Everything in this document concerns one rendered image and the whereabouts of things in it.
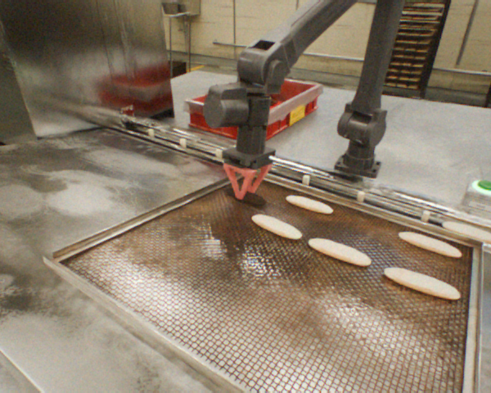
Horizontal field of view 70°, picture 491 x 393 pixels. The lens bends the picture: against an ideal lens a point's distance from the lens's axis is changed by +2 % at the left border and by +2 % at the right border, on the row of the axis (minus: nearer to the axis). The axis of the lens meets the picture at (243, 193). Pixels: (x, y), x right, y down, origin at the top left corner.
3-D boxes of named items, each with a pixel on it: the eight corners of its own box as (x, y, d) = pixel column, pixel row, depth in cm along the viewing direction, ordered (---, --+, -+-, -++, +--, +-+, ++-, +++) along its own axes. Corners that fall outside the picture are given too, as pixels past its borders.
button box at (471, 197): (490, 225, 85) (509, 186, 79) (488, 242, 79) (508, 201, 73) (452, 214, 89) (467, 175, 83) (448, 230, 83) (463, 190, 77)
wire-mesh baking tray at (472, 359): (480, 249, 63) (484, 241, 62) (465, 557, 23) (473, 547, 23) (246, 173, 86) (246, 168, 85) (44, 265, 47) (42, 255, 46)
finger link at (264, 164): (223, 194, 72) (227, 151, 68) (243, 185, 77) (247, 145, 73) (250, 205, 68) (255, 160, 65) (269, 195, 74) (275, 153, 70)
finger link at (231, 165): (219, 196, 71) (222, 152, 67) (240, 187, 76) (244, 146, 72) (246, 207, 67) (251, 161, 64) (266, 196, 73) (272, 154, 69)
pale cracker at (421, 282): (457, 289, 50) (461, 282, 50) (460, 304, 47) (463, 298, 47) (385, 265, 54) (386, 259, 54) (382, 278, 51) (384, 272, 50)
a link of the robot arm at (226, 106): (288, 60, 59) (254, 53, 65) (236, 58, 52) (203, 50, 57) (276, 129, 64) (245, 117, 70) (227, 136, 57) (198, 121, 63)
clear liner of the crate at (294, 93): (322, 107, 146) (325, 83, 141) (259, 147, 113) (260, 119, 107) (255, 94, 163) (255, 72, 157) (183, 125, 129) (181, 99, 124)
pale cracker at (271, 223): (305, 234, 60) (307, 229, 60) (295, 242, 58) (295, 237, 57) (259, 214, 66) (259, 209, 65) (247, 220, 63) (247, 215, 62)
